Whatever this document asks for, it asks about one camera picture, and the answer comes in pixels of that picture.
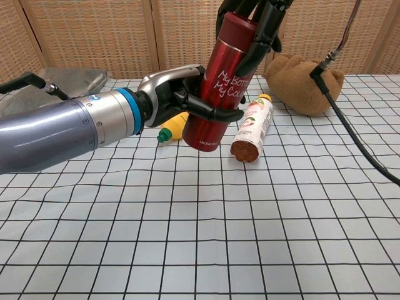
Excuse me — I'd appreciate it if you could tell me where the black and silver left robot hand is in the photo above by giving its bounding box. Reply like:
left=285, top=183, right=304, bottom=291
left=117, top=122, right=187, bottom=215
left=136, top=64, right=244, bottom=128

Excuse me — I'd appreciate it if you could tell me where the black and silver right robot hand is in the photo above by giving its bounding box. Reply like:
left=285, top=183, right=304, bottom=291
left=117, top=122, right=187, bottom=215
left=214, top=0, right=295, bottom=73

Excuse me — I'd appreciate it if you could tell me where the red metal thermos bottle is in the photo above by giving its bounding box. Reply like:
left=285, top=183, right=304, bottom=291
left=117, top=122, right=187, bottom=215
left=182, top=11, right=266, bottom=153

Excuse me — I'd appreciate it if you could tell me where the yellow squeeze bottle green cap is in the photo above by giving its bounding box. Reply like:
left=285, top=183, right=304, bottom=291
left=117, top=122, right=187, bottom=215
left=157, top=111, right=190, bottom=143

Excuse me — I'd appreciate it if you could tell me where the brown plush toy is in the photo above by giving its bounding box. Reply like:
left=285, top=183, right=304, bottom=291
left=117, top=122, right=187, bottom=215
left=264, top=53, right=345, bottom=117

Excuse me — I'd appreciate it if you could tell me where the woven bamboo folding screen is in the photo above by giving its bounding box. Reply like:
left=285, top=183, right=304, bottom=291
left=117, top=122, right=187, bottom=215
left=0, top=0, right=400, bottom=81

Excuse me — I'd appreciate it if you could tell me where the black garment in plastic bag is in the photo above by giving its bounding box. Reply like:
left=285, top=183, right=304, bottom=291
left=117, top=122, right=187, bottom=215
left=0, top=67, right=111, bottom=118

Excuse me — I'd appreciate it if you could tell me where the white bottle orange cap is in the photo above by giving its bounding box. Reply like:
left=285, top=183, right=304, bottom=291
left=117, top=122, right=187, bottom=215
left=230, top=93, right=274, bottom=164

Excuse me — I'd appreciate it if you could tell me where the white checkered tablecloth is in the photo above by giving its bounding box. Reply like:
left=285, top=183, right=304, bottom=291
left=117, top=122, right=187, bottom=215
left=0, top=73, right=400, bottom=300

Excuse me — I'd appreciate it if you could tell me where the black right hand cable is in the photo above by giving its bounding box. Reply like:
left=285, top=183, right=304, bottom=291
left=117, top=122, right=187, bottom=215
left=309, top=0, right=400, bottom=185

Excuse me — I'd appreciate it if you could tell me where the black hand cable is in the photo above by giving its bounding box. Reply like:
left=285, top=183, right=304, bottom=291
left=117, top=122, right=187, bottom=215
left=309, top=0, right=400, bottom=185
left=0, top=71, right=68, bottom=101

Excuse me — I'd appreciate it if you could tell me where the black left hand cable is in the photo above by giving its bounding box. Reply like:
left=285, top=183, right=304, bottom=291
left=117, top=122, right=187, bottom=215
left=0, top=71, right=68, bottom=101

